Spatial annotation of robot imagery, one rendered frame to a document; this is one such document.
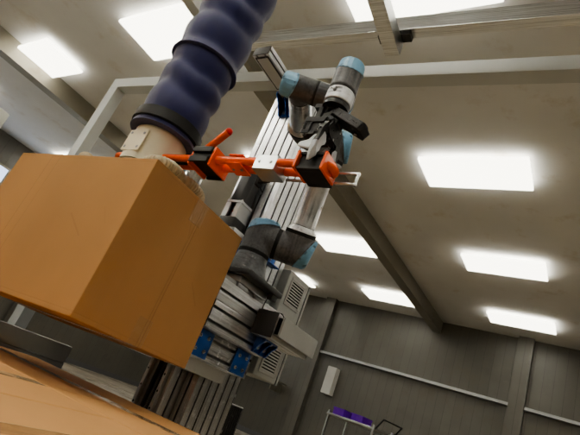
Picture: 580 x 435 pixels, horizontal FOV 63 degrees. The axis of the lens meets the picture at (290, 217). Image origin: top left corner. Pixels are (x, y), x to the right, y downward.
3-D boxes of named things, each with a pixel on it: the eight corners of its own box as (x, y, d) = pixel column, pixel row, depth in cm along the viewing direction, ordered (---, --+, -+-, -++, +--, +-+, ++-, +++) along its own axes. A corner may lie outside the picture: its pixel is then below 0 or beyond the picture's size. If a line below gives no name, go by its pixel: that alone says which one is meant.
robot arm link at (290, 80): (292, 118, 184) (288, 58, 136) (318, 128, 183) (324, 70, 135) (281, 145, 183) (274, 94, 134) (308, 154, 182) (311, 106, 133)
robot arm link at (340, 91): (358, 104, 127) (348, 81, 121) (353, 116, 125) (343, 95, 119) (333, 104, 131) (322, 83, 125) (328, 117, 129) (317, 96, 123)
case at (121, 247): (-60, 270, 129) (22, 152, 144) (56, 320, 159) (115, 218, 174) (69, 317, 96) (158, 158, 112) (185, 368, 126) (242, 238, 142)
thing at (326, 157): (291, 166, 113) (298, 149, 115) (303, 183, 119) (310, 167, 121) (321, 167, 109) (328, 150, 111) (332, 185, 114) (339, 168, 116)
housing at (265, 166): (249, 167, 121) (256, 153, 123) (262, 182, 126) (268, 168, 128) (272, 168, 117) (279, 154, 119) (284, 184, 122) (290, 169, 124)
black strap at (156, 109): (116, 113, 149) (123, 104, 151) (163, 157, 167) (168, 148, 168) (167, 111, 137) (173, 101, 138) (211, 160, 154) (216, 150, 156)
